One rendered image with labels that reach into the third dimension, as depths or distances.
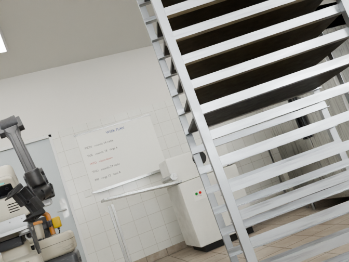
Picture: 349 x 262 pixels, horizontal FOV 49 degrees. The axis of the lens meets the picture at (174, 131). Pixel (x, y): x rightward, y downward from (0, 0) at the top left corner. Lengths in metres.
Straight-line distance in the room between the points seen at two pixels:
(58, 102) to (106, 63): 0.91
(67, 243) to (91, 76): 3.62
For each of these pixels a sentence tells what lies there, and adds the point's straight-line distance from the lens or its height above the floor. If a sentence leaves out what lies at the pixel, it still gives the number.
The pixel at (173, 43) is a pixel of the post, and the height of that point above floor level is 1.28.
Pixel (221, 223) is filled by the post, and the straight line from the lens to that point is 1.66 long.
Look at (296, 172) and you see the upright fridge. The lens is 4.89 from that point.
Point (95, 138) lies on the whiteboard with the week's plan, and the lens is 5.42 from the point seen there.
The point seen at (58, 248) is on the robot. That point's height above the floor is 0.74.
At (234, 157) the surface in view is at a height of 0.87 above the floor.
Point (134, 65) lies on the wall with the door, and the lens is 5.84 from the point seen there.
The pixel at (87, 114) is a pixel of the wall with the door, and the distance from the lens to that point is 5.51.
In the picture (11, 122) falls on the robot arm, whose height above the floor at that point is 1.36.
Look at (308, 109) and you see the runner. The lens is 1.79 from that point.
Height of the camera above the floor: 0.84
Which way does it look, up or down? 8 degrees up
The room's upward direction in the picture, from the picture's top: 20 degrees counter-clockwise
